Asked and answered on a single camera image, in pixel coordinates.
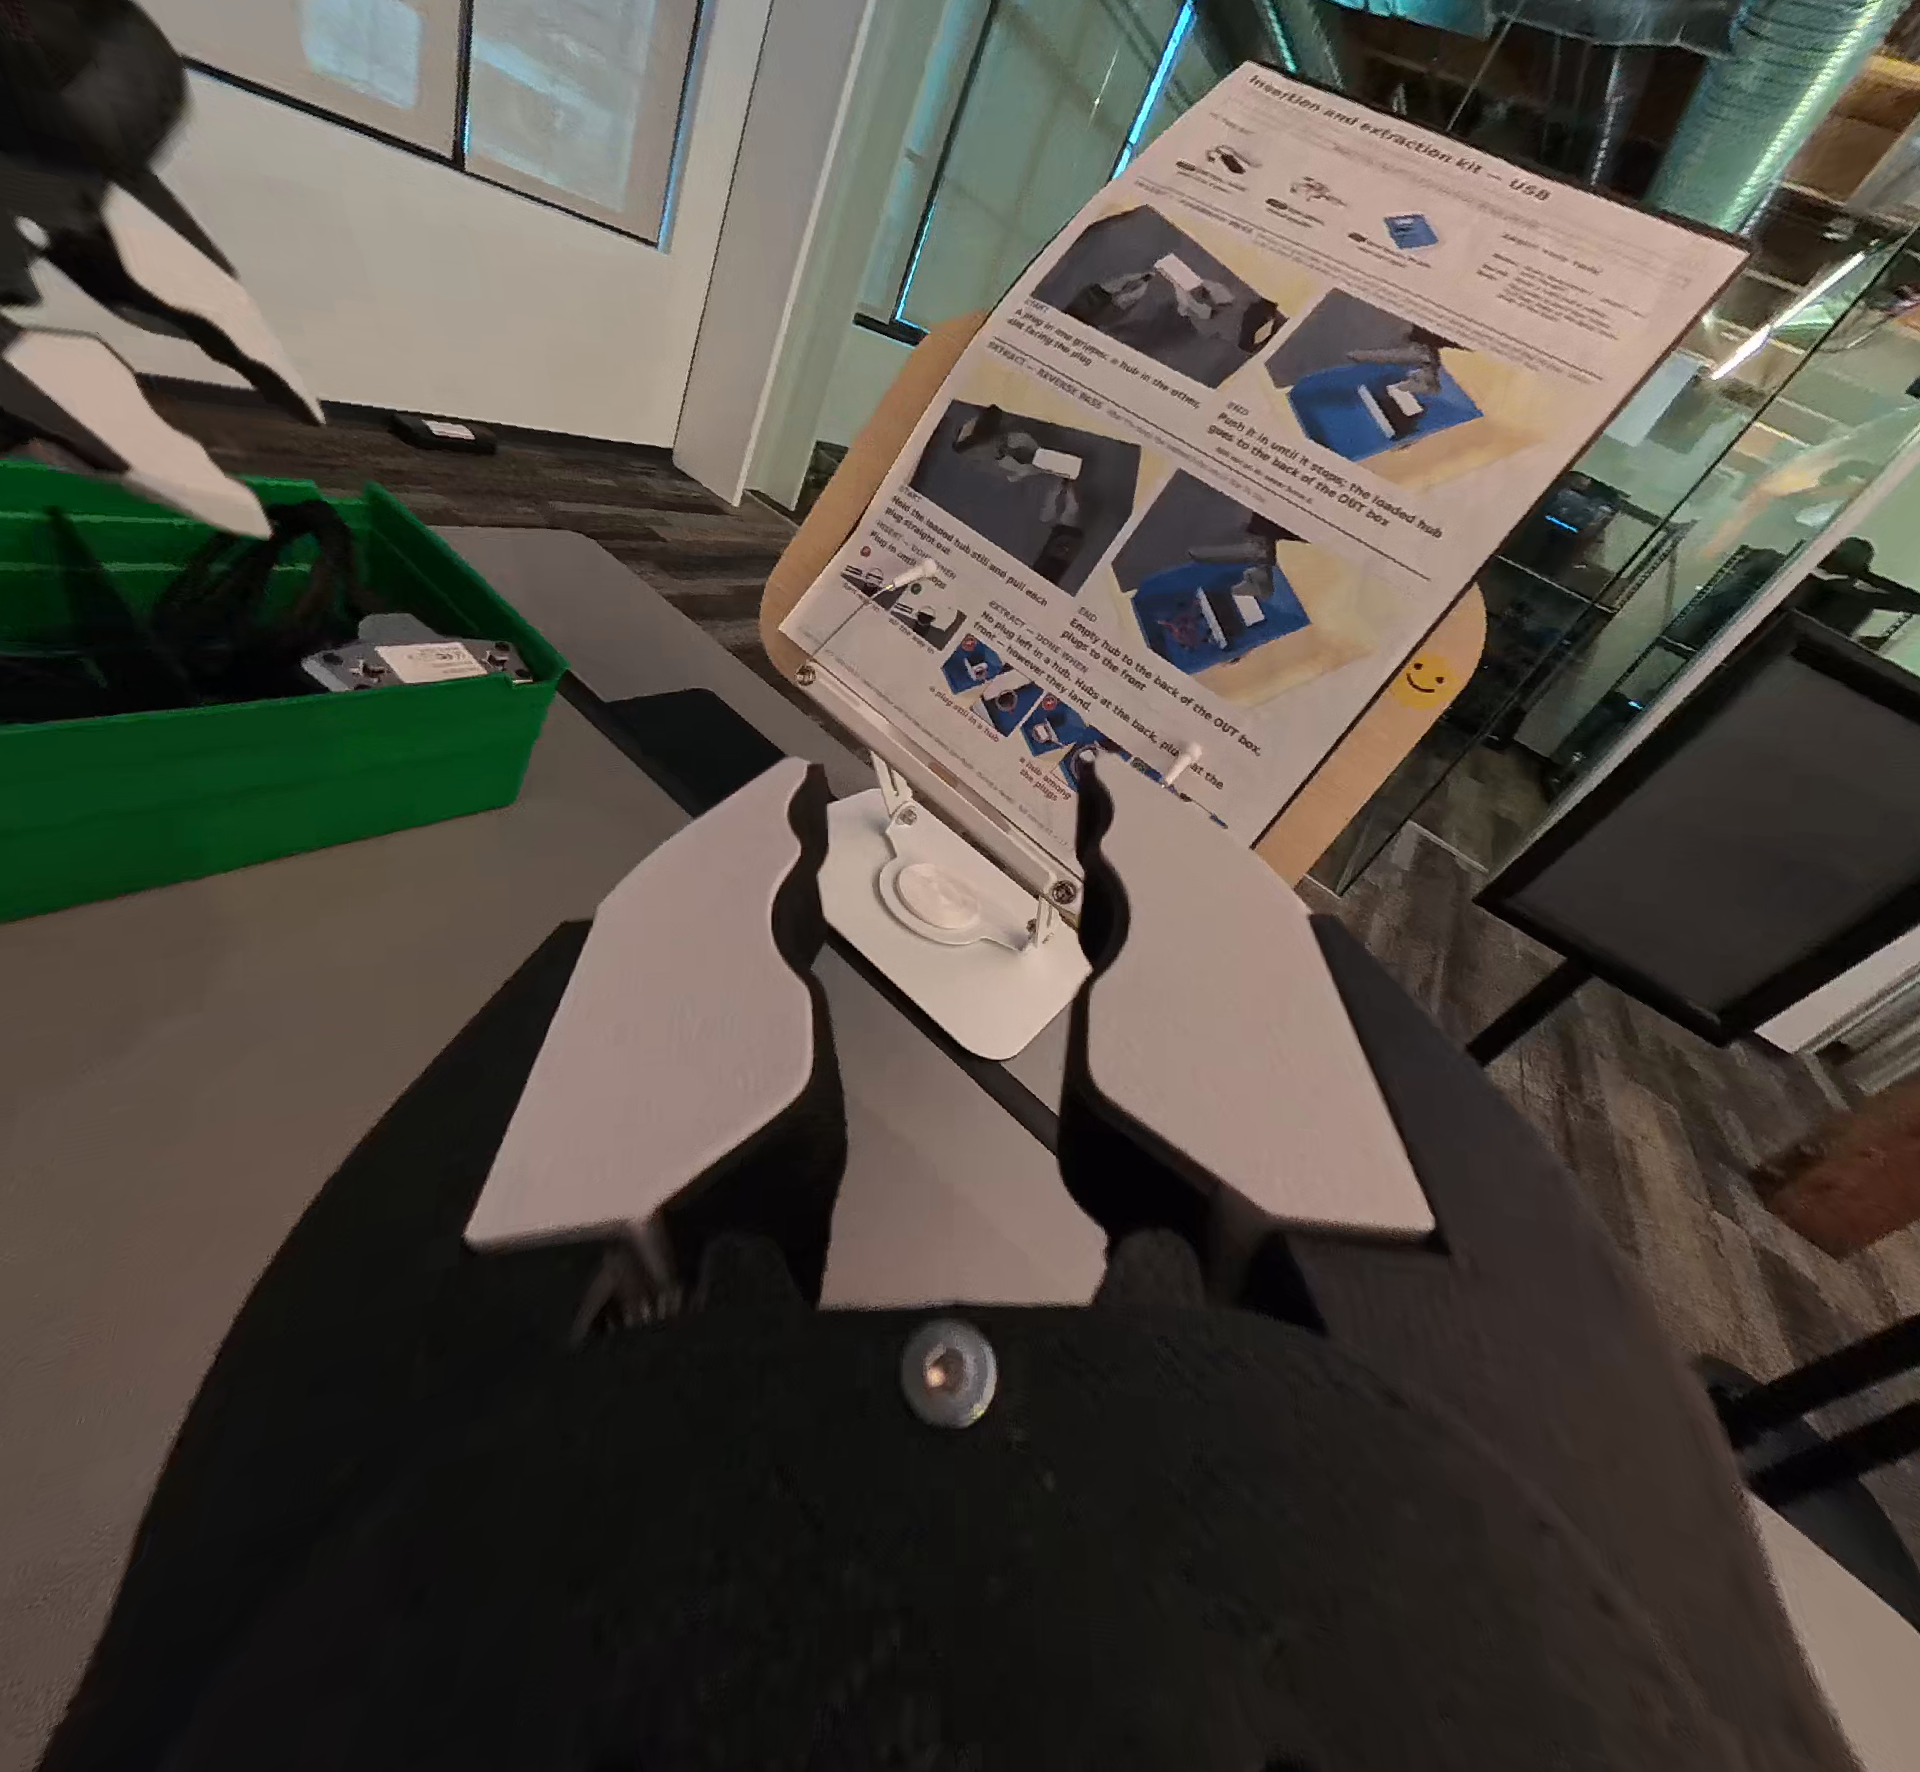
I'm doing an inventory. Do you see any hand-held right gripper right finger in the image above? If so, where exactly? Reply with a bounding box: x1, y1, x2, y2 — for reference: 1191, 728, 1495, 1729
1056, 753, 1445, 1288

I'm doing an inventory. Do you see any silver ventilation duct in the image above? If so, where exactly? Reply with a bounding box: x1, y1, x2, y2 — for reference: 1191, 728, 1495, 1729
1661, 0, 1920, 233

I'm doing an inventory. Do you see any black monitor on stand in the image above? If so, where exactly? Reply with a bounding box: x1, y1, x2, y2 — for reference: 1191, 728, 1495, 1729
1471, 613, 1920, 1059

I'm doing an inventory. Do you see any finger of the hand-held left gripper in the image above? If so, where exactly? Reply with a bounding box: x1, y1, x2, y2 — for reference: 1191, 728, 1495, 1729
99, 173, 329, 426
0, 333, 275, 540

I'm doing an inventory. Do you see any printed instruction sheet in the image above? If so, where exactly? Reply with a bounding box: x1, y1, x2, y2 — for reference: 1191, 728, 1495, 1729
782, 63, 1751, 844

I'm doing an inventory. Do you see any white stand base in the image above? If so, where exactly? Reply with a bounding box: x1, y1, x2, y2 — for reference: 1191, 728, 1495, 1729
816, 778, 1092, 1059

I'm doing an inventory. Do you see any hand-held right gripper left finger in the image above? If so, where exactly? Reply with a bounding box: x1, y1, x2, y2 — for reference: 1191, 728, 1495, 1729
465, 759, 837, 1294

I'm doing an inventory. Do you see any silver port hub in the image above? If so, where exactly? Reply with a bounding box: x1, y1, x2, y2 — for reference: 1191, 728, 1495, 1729
302, 614, 539, 696

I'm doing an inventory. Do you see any black mat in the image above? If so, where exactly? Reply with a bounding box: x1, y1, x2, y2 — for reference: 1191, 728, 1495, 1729
602, 688, 800, 816

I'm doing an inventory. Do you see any green plastic bin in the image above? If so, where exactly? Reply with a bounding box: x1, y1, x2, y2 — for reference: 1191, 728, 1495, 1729
0, 461, 569, 924

